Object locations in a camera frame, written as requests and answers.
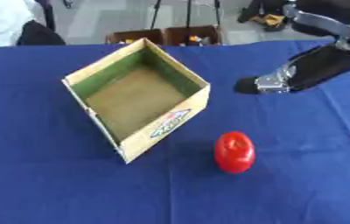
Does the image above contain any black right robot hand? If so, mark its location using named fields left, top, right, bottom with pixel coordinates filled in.
left=233, top=44, right=350, bottom=95

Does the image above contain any brown cardboard storage box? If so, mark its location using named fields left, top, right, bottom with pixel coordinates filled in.
left=104, top=29, right=166, bottom=46
left=161, top=24, right=224, bottom=47

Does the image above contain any tan cardboard box green inside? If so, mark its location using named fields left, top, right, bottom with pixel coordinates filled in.
left=59, top=38, right=212, bottom=165

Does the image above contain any black and yellow bag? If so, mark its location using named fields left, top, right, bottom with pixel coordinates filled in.
left=236, top=0, right=293, bottom=32

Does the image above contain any red toy tomato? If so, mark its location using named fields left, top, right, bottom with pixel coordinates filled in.
left=213, top=131, right=256, bottom=174

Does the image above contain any black tripod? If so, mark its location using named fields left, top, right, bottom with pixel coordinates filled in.
left=149, top=0, right=223, bottom=30

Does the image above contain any person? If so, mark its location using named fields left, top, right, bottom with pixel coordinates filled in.
left=0, top=0, right=68, bottom=60

